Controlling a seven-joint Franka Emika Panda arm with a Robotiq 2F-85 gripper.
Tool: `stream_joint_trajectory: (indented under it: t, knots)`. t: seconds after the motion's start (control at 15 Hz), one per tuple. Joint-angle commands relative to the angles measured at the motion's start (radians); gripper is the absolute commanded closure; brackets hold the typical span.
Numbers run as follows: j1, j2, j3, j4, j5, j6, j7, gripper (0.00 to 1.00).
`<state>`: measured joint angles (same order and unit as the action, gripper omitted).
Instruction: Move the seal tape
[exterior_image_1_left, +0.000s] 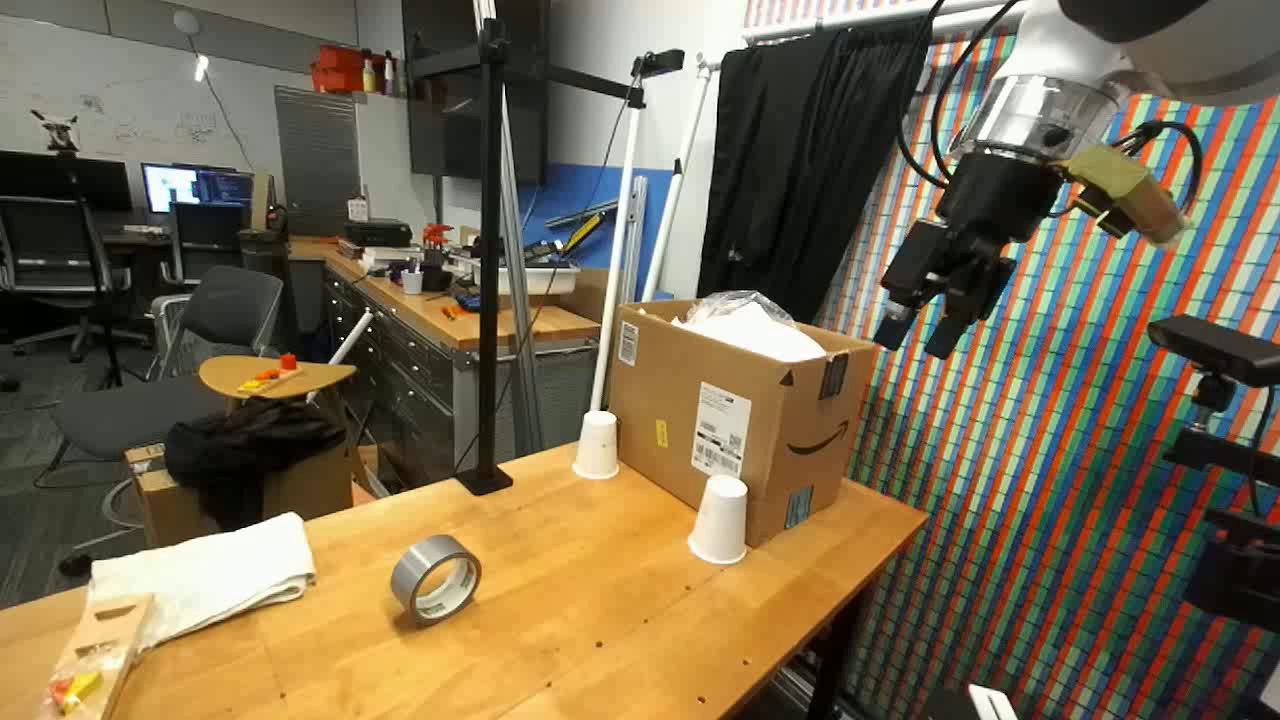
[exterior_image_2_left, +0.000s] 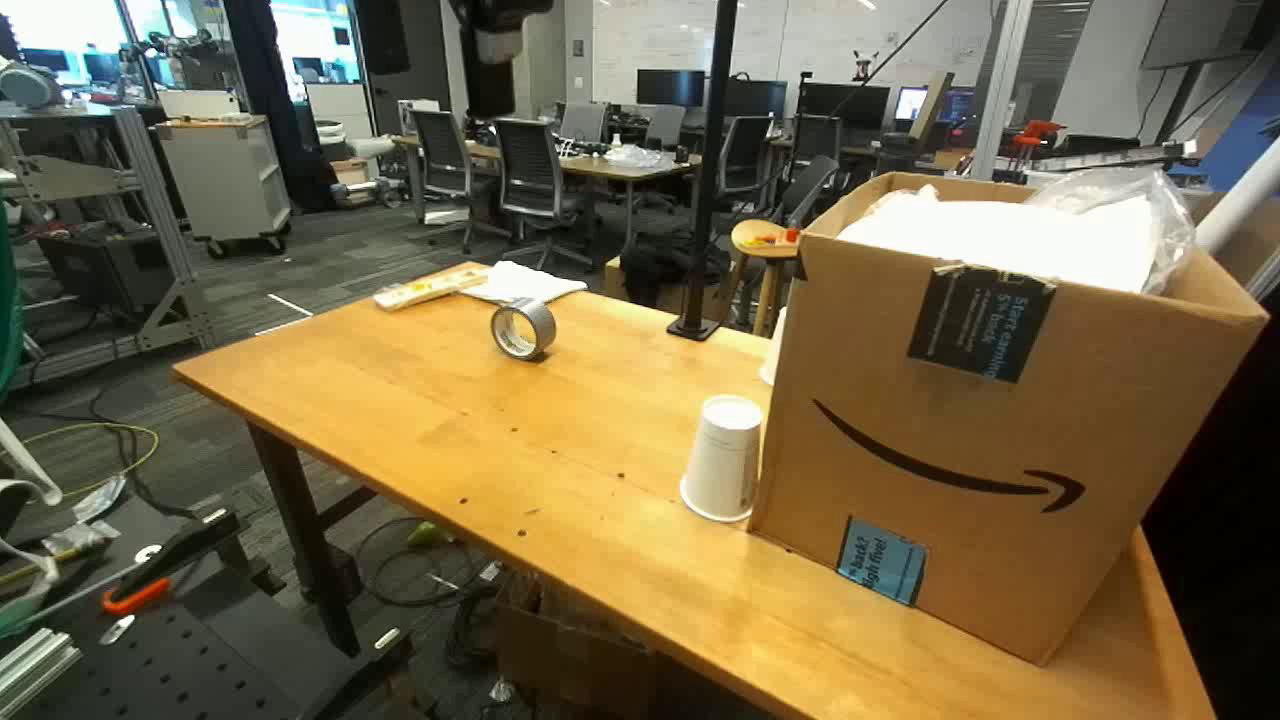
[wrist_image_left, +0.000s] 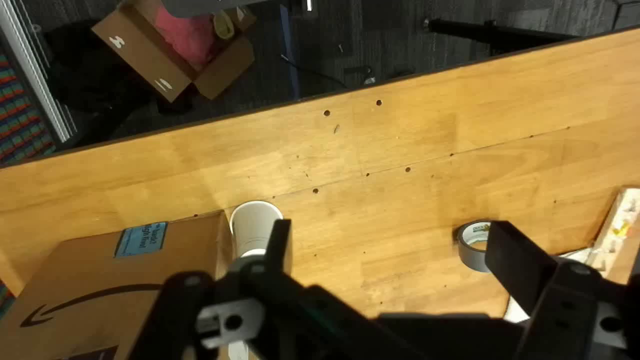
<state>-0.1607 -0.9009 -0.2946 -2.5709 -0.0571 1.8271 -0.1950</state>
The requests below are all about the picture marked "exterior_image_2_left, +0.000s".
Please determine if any white paper cup near box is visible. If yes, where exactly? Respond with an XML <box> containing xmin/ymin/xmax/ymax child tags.
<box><xmin>680</xmin><ymin>394</ymin><xmax>766</xmax><ymax>522</ymax></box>

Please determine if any cardboard Amazon box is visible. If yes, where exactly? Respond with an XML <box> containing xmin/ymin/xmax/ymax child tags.
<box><xmin>751</xmin><ymin>170</ymin><xmax>1270</xmax><ymax>663</ymax></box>

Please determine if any white rolling cabinet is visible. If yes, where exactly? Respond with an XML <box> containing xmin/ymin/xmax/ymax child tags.
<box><xmin>151</xmin><ymin>114</ymin><xmax>293</xmax><ymax>257</ymax></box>

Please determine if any white plastic bag in box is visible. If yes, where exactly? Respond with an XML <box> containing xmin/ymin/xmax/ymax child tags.
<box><xmin>835</xmin><ymin>170</ymin><xmax>1197</xmax><ymax>291</ymax></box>

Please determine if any orange handled tool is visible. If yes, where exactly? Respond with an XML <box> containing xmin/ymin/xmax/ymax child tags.
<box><xmin>99</xmin><ymin>576</ymin><xmax>172</xmax><ymax>620</ymax></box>

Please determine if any white folded cloth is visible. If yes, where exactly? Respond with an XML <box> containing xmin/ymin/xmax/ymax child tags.
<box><xmin>468</xmin><ymin>260</ymin><xmax>584</xmax><ymax>303</ymax></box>

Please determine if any black office chair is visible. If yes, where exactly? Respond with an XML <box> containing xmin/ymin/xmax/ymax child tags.
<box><xmin>495</xmin><ymin>121</ymin><xmax>592</xmax><ymax>266</ymax></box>
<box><xmin>414</xmin><ymin>112</ymin><xmax>475</xmax><ymax>242</ymax></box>

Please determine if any grey seal tape roll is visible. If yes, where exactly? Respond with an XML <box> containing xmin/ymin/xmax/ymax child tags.
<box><xmin>488</xmin><ymin>298</ymin><xmax>557</xmax><ymax>360</ymax></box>

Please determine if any black vertical pole stand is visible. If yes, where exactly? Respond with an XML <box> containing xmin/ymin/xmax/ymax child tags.
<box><xmin>668</xmin><ymin>0</ymin><xmax>738</xmax><ymax>338</ymax></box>

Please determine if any round wooden stool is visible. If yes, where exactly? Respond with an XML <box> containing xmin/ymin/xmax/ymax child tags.
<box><xmin>734</xmin><ymin>220</ymin><xmax>801</xmax><ymax>337</ymax></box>

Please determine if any grey metal shelf rack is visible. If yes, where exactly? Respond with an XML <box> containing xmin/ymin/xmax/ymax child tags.
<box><xmin>0</xmin><ymin>107</ymin><xmax>214</xmax><ymax>386</ymax></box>

